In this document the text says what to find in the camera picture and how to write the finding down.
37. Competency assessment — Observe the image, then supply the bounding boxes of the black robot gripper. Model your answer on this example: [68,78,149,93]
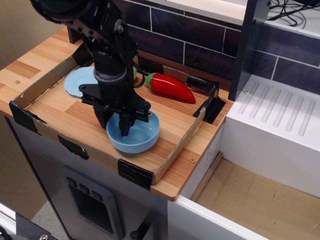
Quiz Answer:
[78,74,152,137]

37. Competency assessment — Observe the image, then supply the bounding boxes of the light blue bowl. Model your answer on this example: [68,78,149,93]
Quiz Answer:
[106,110,161,154]

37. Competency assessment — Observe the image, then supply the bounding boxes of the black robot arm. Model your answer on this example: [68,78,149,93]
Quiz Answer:
[31,0,151,136]

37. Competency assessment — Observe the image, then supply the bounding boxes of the light blue scalloped plate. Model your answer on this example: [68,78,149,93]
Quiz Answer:
[64,66,98,98]

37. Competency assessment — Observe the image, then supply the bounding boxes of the green toy ball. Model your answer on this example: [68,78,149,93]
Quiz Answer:
[132,66,138,80]

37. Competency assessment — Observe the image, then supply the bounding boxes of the red toy chili pepper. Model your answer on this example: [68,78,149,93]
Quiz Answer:
[145,72,196,104]

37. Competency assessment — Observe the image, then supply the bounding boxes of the grey toy oven front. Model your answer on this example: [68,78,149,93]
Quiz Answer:
[8,120,168,240]

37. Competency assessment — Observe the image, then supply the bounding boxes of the black oven knob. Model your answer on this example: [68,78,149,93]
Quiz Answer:
[129,222,150,240]

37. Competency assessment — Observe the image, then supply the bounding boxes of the white toy sink unit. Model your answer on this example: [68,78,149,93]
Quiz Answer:
[167,76,320,240]

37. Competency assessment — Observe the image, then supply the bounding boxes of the cardboard tray frame with tape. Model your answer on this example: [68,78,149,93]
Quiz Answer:
[8,37,227,192]

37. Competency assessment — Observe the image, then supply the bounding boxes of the dark grey left post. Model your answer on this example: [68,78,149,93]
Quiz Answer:
[67,26,83,44]

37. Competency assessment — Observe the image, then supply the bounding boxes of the dark grey vertical post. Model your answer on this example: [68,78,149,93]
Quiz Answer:
[228,0,270,101]

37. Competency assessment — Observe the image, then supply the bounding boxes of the black cables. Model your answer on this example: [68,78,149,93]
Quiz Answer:
[267,0,320,28]

